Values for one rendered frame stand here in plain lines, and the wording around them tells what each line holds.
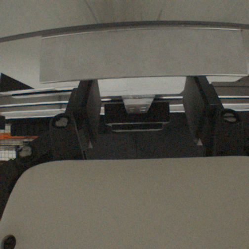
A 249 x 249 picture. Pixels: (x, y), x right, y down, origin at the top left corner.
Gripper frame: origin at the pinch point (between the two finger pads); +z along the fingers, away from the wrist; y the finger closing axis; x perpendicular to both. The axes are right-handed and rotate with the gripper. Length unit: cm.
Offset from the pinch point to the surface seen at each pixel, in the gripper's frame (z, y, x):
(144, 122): 15.4, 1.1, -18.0
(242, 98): 23.2, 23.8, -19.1
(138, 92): 6.3, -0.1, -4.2
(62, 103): 23.0, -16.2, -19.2
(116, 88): 5.1, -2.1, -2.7
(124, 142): 33, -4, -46
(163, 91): 6.4, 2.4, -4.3
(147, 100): 8.2, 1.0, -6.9
